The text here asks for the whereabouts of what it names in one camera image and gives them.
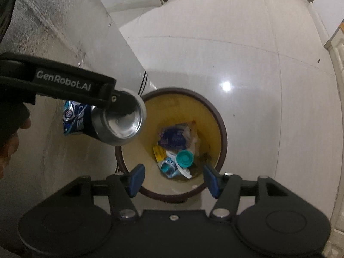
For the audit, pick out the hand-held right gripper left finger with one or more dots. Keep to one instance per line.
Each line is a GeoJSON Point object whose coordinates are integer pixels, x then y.
{"type": "Point", "coordinates": [136, 180]}

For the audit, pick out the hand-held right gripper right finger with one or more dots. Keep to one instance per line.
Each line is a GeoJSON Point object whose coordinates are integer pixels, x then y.
{"type": "Point", "coordinates": [212, 181]}

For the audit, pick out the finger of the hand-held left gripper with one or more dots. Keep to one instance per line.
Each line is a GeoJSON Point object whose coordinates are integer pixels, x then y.
{"type": "Point", "coordinates": [113, 99]}

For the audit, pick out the blue and white drink can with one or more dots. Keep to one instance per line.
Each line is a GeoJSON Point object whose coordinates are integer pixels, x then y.
{"type": "Point", "coordinates": [121, 123]}

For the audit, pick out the brown round trash can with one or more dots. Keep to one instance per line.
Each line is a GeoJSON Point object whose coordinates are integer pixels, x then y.
{"type": "Point", "coordinates": [174, 107]}

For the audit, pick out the person's left hand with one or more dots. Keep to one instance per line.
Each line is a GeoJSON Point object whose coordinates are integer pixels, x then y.
{"type": "Point", "coordinates": [8, 153]}

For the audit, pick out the light blue crumpled wrapper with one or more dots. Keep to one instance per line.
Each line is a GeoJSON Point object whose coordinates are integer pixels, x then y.
{"type": "Point", "coordinates": [168, 168]}

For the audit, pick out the teal round lid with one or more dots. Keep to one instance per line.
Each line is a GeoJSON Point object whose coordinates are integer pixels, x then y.
{"type": "Point", "coordinates": [184, 159]}

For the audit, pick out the silver foil sheet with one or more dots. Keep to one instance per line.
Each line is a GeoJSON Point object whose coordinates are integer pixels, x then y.
{"type": "Point", "coordinates": [67, 32]}

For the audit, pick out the dark blue snack packet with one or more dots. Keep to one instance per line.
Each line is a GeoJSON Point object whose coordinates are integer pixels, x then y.
{"type": "Point", "coordinates": [172, 137]}

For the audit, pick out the white drawer cabinet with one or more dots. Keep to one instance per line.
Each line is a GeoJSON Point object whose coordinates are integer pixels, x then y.
{"type": "Point", "coordinates": [339, 59]}

